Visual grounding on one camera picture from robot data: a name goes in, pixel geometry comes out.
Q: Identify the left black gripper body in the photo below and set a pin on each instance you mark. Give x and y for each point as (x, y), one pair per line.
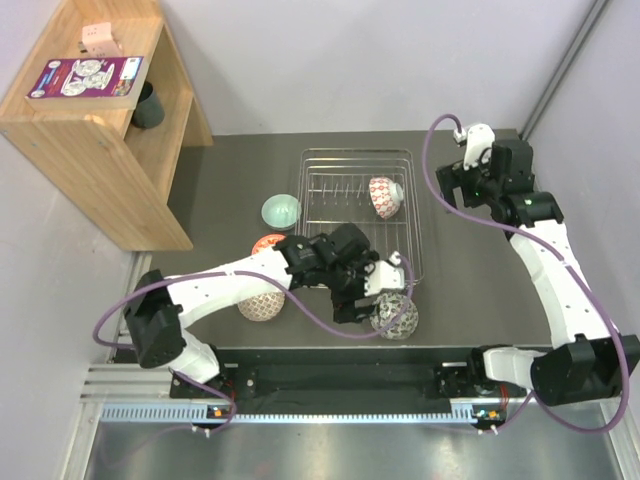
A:
(347, 285)

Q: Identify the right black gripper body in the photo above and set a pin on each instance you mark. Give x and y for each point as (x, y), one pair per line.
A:
(478, 188)

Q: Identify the black white paisley bowl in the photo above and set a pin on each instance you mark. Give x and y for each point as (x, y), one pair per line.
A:
(395, 317)

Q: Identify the white red patterned bowl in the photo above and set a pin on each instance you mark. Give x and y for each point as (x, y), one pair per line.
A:
(386, 196)

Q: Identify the metal wire dish rack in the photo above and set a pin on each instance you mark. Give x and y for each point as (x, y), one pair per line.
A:
(333, 189)

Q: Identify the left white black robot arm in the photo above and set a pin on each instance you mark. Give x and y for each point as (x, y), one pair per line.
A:
(164, 308)

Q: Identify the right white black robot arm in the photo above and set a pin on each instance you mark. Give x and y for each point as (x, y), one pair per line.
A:
(583, 363)

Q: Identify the beige lattice patterned bowl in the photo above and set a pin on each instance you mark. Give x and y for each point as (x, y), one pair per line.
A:
(262, 307)

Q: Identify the red floral bowl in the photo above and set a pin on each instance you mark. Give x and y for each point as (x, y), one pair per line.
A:
(267, 242)

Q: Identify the mint green bowl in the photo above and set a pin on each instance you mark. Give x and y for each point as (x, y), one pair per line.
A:
(281, 212)

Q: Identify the wooden shelf unit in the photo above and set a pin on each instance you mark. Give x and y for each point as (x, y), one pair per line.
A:
(117, 175)

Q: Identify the dark grey cup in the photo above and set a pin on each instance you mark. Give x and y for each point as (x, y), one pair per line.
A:
(149, 112)

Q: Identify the purple book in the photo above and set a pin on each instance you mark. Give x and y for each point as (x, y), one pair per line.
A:
(89, 83)

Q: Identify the pink power adapter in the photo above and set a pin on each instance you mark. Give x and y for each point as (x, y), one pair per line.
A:
(97, 40)

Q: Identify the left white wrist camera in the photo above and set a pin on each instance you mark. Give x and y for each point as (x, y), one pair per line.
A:
(384, 275)

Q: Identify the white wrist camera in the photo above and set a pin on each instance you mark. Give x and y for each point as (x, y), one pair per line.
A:
(384, 275)
(478, 140)

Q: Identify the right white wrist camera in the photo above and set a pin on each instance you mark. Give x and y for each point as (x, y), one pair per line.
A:
(478, 140)

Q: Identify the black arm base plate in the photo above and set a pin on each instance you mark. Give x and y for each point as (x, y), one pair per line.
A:
(247, 382)

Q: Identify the aluminium rail frame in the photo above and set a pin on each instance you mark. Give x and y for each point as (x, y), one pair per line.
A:
(152, 424)

